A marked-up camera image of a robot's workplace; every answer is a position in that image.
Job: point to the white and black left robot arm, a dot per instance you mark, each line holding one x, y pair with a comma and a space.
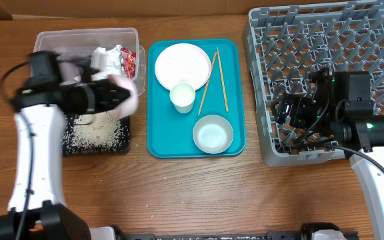
56, 88

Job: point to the teal plastic serving tray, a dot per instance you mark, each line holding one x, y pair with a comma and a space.
170, 133

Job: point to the large white round plate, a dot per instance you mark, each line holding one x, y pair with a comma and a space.
182, 63

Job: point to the grey-green bowl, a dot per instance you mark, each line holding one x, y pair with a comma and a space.
213, 134

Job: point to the pink bowl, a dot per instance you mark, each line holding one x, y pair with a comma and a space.
129, 106

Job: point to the crumpled white tissue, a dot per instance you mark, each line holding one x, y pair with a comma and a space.
107, 62

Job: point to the left wooden chopstick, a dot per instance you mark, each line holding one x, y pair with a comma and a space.
207, 84

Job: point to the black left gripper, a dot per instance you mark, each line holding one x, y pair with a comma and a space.
103, 88

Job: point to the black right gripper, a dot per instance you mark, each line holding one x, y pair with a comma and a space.
299, 106

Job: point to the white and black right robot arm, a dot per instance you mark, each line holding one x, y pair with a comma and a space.
340, 116

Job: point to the red snack wrapper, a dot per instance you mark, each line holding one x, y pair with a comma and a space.
128, 62

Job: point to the black waste tray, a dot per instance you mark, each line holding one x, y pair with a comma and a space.
125, 140

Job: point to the pale green plastic cup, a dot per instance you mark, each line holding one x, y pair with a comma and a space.
182, 96

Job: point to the grey dishwasher rack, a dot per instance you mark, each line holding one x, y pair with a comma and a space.
283, 44

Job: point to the black rail at table edge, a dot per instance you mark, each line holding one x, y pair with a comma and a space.
308, 231

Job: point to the clear plastic waste bin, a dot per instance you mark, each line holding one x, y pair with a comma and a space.
83, 42

